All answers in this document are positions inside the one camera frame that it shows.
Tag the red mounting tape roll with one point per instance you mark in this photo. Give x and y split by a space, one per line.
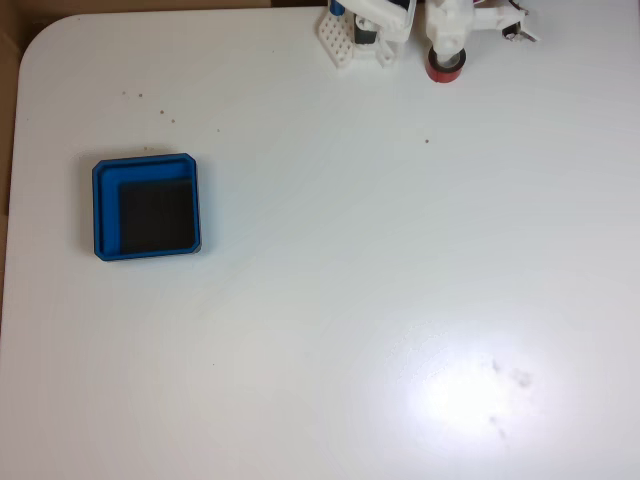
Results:
442 75

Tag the blue square box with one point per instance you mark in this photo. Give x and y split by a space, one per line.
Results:
106 215

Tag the white square camera box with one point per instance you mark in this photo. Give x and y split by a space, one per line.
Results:
522 35

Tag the black square liner pad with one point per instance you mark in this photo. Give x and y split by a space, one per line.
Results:
157 215

